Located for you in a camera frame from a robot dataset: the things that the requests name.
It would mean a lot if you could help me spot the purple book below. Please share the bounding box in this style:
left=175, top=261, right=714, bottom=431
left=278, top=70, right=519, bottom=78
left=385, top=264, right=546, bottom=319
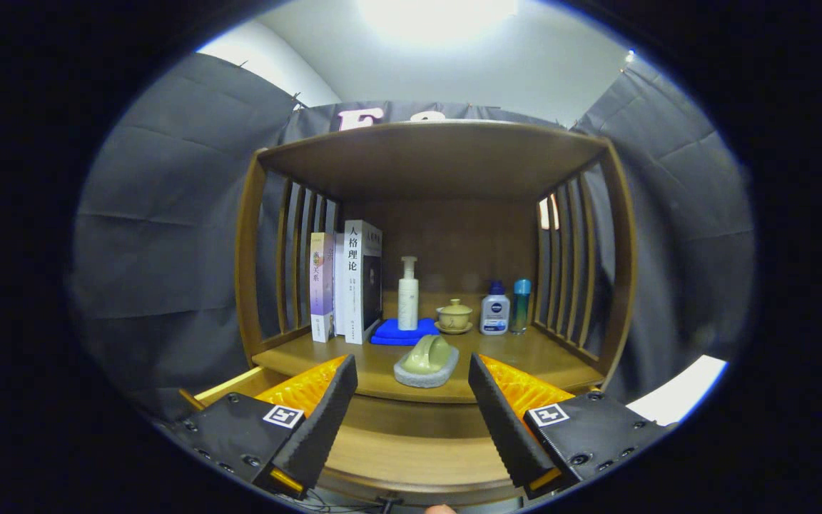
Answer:
left=310, top=232, right=335, bottom=343

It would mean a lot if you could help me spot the brown wooden cabinet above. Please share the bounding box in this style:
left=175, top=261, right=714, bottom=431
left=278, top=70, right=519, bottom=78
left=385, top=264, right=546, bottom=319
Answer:
left=234, top=120, right=638, bottom=408

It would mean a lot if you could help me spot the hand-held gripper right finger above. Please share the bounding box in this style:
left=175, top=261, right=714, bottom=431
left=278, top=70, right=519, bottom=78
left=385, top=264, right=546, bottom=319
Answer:
left=467, top=355, right=676, bottom=500

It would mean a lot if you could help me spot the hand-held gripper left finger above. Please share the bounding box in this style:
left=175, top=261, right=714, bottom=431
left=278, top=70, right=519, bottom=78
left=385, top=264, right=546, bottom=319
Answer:
left=165, top=355, right=360, bottom=500

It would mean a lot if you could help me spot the white pump bottle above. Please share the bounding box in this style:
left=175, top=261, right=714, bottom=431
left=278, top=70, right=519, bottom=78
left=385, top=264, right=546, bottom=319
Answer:
left=397, top=256, right=420, bottom=331

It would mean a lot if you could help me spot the thin white book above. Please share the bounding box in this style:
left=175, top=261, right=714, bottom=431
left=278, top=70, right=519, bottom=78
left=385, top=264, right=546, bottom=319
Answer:
left=333, top=232, right=347, bottom=336

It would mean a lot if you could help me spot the blue folded cloth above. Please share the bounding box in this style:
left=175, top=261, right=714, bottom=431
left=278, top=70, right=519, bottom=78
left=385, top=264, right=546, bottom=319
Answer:
left=370, top=318, right=442, bottom=347

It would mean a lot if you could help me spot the wooden drawer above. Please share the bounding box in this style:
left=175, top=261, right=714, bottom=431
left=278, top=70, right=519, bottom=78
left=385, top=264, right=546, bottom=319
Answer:
left=179, top=366, right=597, bottom=508

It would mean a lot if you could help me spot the teal blue bottle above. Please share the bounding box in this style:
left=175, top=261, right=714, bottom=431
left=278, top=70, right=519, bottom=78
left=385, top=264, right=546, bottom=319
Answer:
left=509, top=278, right=532, bottom=336

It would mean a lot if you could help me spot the yellow lidded tea cup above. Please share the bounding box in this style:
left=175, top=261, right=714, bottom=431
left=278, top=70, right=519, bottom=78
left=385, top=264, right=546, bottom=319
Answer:
left=435, top=298, right=475, bottom=336

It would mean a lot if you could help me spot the white bottle with blue cap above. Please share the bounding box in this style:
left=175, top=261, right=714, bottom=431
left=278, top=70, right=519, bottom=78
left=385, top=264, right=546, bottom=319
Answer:
left=479, top=281, right=511, bottom=336

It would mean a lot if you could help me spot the thick white and black book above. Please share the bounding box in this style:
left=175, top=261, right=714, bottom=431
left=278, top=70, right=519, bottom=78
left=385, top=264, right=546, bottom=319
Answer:
left=344, top=219, right=383, bottom=346

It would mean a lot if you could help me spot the wooden countertop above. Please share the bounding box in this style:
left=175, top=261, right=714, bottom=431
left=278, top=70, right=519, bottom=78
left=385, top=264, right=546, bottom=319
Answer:
left=253, top=325, right=606, bottom=405

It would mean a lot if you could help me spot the black backdrop cloth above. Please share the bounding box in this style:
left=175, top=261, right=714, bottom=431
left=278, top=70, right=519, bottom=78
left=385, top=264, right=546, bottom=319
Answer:
left=68, top=50, right=758, bottom=429

